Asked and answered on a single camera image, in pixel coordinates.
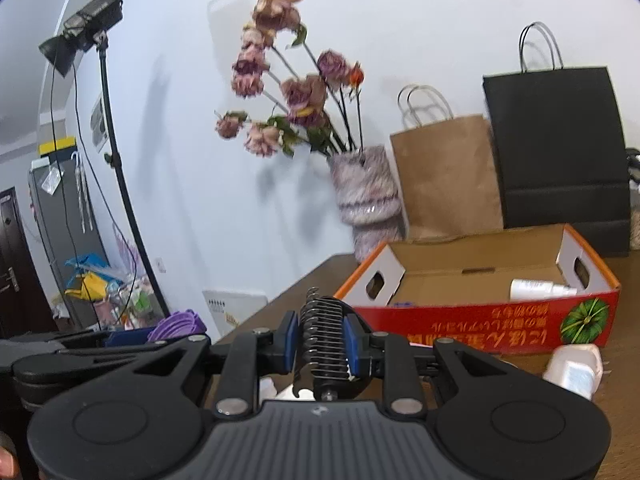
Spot mottled pink ceramic vase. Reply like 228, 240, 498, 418
327, 144, 406, 264

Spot white panel board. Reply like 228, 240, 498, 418
202, 289, 269, 344

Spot purple bottle cap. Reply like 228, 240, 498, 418
149, 308, 209, 344

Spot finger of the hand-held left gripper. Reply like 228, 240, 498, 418
59, 328, 166, 361

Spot wall poster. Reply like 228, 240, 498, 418
89, 94, 109, 154

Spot white square charger plug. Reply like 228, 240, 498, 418
542, 343, 604, 401

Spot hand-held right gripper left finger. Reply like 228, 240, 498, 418
132, 311, 300, 419

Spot grey cabinet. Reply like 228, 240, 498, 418
27, 154, 109, 331

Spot brown paper bag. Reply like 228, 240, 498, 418
389, 84, 505, 241

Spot dried pink roses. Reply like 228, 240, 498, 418
214, 0, 366, 159

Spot dark wooden door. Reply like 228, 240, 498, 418
0, 187, 54, 339

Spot red cardboard box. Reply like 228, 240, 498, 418
332, 223, 622, 356

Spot purple coral decoration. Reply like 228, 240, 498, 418
112, 224, 146, 281

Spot person's left hand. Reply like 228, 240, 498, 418
0, 448, 21, 480

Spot black paper bag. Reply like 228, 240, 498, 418
482, 21, 632, 259

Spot black light cable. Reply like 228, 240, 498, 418
49, 55, 136, 311

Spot clear container with seeds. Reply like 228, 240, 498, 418
624, 147, 640, 251

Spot yellow box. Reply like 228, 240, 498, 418
38, 135, 76, 155

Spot white spray bottle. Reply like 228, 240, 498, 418
508, 278, 579, 304

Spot cluttered storage rack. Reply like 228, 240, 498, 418
64, 252, 166, 331

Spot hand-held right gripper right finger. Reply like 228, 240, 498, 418
348, 312, 506, 419

